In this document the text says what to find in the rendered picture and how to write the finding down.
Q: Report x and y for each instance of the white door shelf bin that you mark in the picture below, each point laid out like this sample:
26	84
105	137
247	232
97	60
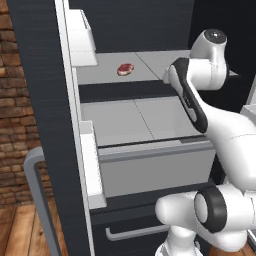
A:
90	163
80	36

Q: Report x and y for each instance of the red raw steak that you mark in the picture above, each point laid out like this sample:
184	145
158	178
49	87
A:
125	69

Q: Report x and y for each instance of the grey fridge shelf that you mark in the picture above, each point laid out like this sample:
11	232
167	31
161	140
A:
133	120
140	66

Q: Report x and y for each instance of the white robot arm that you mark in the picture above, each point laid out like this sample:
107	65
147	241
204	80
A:
230	143

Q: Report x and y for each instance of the dark grey fridge door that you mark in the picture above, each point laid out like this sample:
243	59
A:
46	116

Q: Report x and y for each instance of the dark freezer drawer front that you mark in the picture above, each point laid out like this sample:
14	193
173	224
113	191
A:
126	226

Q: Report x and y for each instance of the grey fridge crisper drawer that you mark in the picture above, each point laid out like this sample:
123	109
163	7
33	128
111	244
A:
156	166

